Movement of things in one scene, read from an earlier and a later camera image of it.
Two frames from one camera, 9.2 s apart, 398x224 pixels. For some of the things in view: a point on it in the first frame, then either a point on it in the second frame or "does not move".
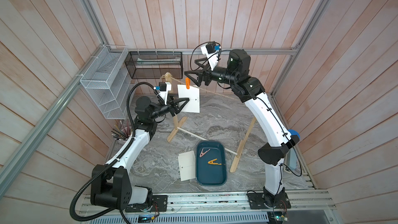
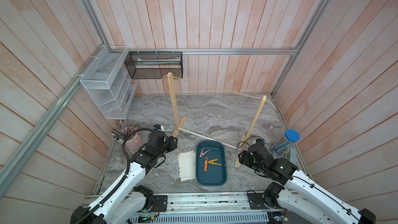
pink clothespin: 202,153 does not move
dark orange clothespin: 187,83 to 205,164
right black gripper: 209,75 to 244,157
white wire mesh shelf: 109,81 does not move
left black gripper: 173,108 to 172,144
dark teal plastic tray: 211,163 does not move
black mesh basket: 153,65 does not move
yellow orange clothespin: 212,162 does not move
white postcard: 193,93 to 187,165
